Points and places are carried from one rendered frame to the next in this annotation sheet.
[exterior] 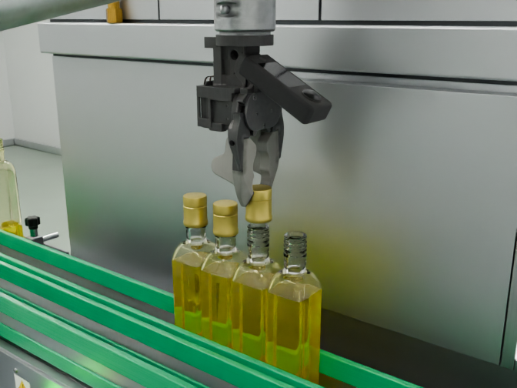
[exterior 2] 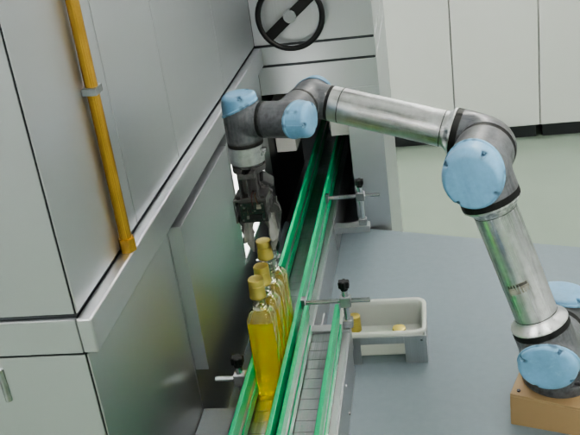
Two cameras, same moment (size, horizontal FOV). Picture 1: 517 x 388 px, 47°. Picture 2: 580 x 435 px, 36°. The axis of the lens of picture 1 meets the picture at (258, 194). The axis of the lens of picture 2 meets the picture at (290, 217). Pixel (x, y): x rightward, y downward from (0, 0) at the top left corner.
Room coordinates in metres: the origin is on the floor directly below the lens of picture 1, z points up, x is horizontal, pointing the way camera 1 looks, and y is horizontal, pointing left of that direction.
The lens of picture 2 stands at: (1.48, 1.63, 2.03)
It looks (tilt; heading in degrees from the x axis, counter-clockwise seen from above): 24 degrees down; 244
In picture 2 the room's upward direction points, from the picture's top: 8 degrees counter-clockwise
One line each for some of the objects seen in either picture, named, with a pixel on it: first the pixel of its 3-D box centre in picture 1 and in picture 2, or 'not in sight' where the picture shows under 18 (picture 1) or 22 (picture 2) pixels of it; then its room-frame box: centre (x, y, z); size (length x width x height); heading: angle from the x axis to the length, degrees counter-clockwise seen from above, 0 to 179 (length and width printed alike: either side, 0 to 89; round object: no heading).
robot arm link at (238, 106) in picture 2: not in sight; (242, 118); (0.76, 0.02, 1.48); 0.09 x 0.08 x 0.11; 128
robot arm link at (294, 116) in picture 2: not in sight; (289, 116); (0.68, 0.09, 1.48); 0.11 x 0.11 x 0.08; 38
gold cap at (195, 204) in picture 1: (195, 209); (256, 287); (0.82, 0.09, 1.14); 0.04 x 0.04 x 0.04
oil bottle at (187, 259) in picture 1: (198, 306); (267, 349); (0.82, 0.09, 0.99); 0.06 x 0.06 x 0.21; 52
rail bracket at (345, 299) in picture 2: not in sight; (336, 304); (0.57, -0.03, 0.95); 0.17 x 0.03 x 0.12; 143
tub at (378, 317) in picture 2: not in sight; (383, 329); (0.42, -0.06, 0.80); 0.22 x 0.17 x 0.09; 143
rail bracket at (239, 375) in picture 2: not in sight; (231, 382); (0.91, 0.09, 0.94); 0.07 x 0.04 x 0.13; 143
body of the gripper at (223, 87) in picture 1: (240, 84); (252, 191); (0.76, 0.02, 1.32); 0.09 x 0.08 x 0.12; 53
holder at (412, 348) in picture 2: not in sight; (373, 333); (0.44, -0.08, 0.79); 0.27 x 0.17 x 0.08; 143
